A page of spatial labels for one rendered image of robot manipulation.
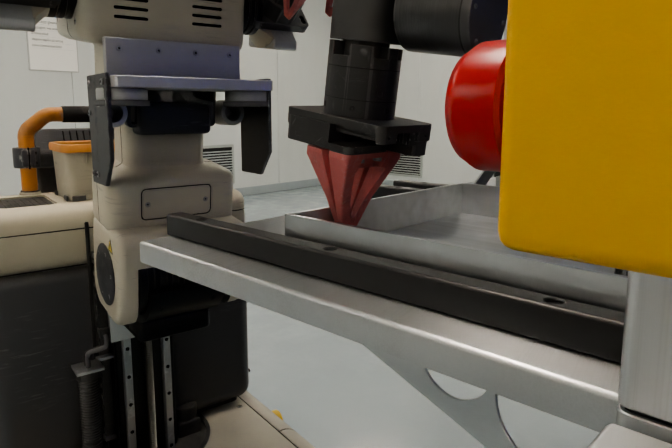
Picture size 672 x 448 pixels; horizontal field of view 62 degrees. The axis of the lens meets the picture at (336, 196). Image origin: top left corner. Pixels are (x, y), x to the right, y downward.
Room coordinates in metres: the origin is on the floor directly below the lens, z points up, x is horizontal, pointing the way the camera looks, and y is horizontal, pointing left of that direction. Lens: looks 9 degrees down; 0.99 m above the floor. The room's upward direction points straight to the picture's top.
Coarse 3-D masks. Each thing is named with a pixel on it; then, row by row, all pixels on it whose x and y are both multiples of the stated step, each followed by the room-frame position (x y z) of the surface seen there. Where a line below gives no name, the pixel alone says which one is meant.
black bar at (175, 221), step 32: (192, 224) 0.48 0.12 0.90; (224, 224) 0.46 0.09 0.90; (256, 256) 0.42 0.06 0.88; (288, 256) 0.39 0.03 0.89; (320, 256) 0.37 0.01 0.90; (352, 256) 0.35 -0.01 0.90; (384, 288) 0.33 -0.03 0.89; (416, 288) 0.31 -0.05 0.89; (448, 288) 0.30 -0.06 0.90; (480, 288) 0.29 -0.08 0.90; (512, 288) 0.29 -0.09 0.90; (480, 320) 0.29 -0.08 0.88; (512, 320) 0.27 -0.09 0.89; (544, 320) 0.26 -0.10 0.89; (576, 320) 0.25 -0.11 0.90; (608, 320) 0.24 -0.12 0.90; (608, 352) 0.24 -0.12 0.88
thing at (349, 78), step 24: (336, 48) 0.43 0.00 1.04; (360, 48) 0.42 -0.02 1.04; (384, 48) 0.43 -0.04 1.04; (336, 72) 0.43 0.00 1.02; (360, 72) 0.42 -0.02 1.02; (384, 72) 0.42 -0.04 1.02; (336, 96) 0.43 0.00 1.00; (360, 96) 0.42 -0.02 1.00; (384, 96) 0.43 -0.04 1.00; (288, 120) 0.46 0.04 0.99; (336, 120) 0.42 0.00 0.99; (360, 120) 0.42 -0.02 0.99; (384, 120) 0.43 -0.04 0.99; (408, 120) 0.45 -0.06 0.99; (384, 144) 0.40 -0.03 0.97
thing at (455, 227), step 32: (416, 192) 0.55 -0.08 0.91; (448, 192) 0.59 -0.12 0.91; (480, 192) 0.59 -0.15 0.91; (288, 224) 0.42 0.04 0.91; (320, 224) 0.40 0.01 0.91; (384, 224) 0.51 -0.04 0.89; (416, 224) 0.55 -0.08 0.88; (448, 224) 0.55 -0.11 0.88; (480, 224) 0.55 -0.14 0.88; (384, 256) 0.36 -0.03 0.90; (416, 256) 0.34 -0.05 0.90; (448, 256) 0.32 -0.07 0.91; (480, 256) 0.31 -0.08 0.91; (512, 256) 0.30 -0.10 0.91; (544, 256) 0.42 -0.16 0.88; (544, 288) 0.28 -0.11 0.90; (576, 288) 0.27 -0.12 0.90; (608, 288) 0.26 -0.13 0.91
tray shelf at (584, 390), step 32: (256, 224) 0.56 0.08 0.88; (160, 256) 0.46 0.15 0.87; (192, 256) 0.43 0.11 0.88; (224, 256) 0.43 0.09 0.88; (224, 288) 0.40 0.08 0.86; (256, 288) 0.37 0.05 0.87; (288, 288) 0.35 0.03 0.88; (320, 288) 0.35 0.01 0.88; (352, 288) 0.35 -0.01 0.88; (320, 320) 0.33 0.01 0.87; (352, 320) 0.31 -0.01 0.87; (384, 320) 0.30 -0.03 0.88; (416, 320) 0.29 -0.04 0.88; (448, 320) 0.29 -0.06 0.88; (384, 352) 0.29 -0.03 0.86; (416, 352) 0.28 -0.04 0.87; (448, 352) 0.27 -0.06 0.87; (480, 352) 0.26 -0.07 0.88; (512, 352) 0.25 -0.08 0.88; (544, 352) 0.25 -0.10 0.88; (576, 352) 0.25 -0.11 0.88; (480, 384) 0.25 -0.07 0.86; (512, 384) 0.24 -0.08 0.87; (544, 384) 0.23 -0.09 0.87; (576, 384) 0.22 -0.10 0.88; (608, 384) 0.22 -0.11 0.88; (576, 416) 0.22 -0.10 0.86; (608, 416) 0.21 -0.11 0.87
